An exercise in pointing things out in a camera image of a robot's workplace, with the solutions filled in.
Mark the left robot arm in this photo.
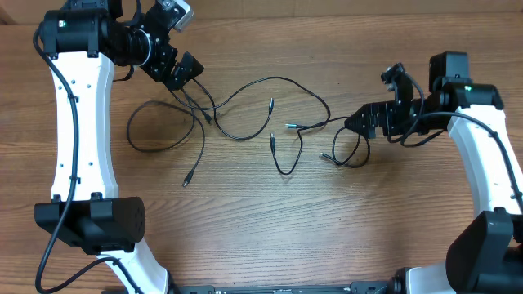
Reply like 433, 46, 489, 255
33, 0, 203, 293

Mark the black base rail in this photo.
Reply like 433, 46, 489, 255
168, 281, 407, 294

